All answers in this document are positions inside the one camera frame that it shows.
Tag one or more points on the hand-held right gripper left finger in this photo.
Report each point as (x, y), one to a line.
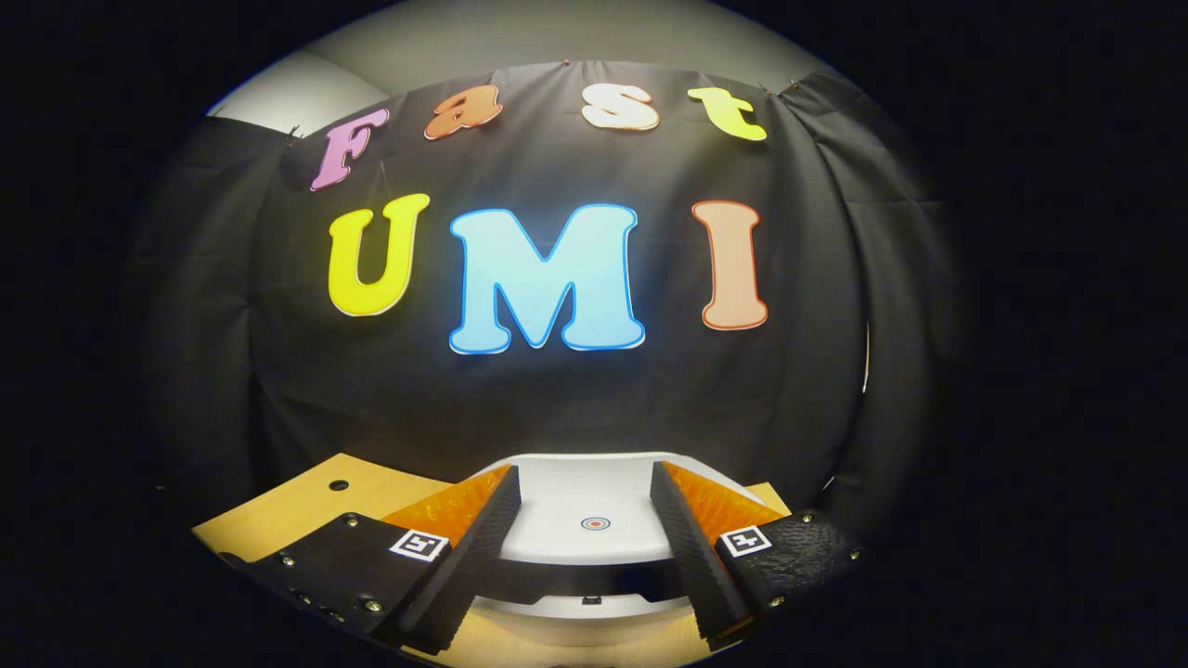
(464, 575)

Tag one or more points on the black backdrop cloth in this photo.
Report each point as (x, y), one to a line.
(557, 399)

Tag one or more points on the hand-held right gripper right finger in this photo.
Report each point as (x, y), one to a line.
(691, 557)

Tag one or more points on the white desktop garbage bin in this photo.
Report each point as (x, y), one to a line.
(585, 496)

